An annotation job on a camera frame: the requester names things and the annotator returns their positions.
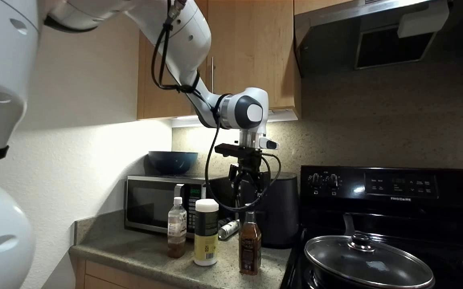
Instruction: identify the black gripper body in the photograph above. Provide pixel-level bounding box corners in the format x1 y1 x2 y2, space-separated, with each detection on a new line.
228 156 268 189

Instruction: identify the brown tea bottle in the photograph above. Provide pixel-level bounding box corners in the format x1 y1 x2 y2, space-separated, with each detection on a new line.
238 210 263 276

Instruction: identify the small clear bottle brown liquid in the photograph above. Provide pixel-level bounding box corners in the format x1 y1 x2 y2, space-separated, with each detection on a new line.
165 194 188 260

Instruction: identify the black air fryer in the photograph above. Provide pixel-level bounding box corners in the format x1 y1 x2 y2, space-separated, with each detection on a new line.
238 172 300 249

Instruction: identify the small silver lying object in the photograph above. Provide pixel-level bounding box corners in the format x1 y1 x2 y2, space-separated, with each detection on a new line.
215 218 243 241

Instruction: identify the white-lidded green label canister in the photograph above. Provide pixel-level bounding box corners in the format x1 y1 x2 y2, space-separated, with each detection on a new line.
191 197 220 268

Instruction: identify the dark blue bowl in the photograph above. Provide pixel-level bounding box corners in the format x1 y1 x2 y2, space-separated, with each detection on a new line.
146 149 199 176

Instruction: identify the silver black microwave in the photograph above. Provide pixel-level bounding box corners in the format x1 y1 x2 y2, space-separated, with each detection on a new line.
124 173 238 237

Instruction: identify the black frying pan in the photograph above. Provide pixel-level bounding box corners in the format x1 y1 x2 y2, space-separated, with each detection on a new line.
300 212 437 289

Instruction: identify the black kitchen stove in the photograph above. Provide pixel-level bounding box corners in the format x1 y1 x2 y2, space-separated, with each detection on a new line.
281 164 463 289

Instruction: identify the glass pan lid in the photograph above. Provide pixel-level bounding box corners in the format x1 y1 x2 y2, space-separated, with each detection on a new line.
302 231 437 289

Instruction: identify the steel range hood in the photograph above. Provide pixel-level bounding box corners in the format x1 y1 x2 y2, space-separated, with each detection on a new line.
294 0 453 77

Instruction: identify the wooden lower cabinet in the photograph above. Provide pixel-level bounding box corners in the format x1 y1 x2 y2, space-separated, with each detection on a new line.
71 255 190 289

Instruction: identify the narrow wooden upper cabinet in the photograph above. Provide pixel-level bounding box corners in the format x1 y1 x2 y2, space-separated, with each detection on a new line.
292 0 362 16

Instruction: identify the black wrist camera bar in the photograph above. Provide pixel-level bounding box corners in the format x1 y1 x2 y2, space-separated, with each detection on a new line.
214 135 280 160

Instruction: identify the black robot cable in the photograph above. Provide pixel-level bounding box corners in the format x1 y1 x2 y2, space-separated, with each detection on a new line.
149 0 284 213

